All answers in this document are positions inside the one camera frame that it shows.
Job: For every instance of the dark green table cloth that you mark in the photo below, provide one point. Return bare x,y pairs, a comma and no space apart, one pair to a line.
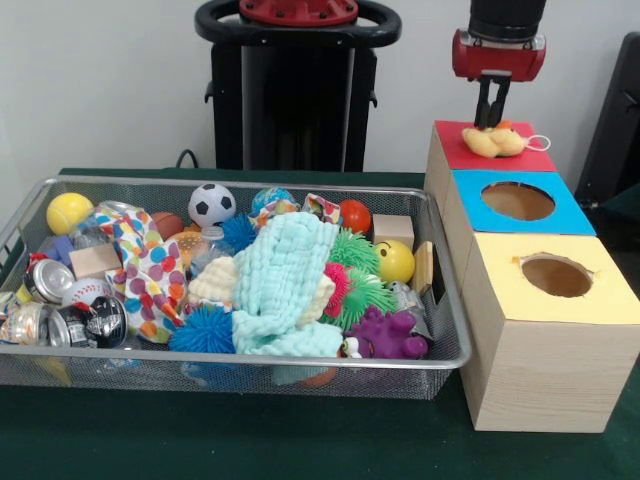
250,440

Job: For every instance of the orange-red smooth ball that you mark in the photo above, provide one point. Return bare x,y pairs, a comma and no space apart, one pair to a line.
355,215

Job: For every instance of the yellow tennis ball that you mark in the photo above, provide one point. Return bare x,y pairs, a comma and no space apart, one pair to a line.
69,212

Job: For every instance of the large blue spiky ball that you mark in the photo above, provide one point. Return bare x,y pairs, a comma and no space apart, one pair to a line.
202,332

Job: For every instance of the green spiky ball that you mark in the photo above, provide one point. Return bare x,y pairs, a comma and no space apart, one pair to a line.
355,250

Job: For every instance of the metal mesh bin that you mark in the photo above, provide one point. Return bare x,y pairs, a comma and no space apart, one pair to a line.
100,380

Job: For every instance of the purple spiky monster toy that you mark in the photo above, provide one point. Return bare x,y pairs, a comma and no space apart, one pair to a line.
390,335

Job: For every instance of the pink spiky ball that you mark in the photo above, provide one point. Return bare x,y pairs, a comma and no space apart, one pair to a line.
337,285

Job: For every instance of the black panel stand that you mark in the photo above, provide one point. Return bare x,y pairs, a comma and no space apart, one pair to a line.
615,125

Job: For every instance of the cream fleece cloth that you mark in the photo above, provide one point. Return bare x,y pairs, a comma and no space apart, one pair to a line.
212,285

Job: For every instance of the yellow duck plush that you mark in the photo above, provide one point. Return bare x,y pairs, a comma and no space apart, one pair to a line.
495,142

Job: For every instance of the wooden three-hole box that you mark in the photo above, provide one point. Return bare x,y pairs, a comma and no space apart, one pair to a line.
540,370

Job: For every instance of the black and white soccer ball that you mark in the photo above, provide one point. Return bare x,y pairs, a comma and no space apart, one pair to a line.
211,202

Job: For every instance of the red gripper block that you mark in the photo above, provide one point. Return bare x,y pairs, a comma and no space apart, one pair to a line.
500,60

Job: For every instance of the yellow smiley ball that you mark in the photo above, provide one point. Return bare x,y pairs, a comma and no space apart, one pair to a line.
395,260

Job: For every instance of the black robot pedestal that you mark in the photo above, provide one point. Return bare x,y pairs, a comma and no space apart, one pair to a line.
295,110

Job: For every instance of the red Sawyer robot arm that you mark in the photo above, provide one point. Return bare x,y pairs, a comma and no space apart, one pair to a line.
505,17

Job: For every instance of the mint green muslin cloth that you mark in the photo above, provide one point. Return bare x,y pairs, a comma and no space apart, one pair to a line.
285,280

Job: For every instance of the white baseball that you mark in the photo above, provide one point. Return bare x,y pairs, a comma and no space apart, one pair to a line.
87,291

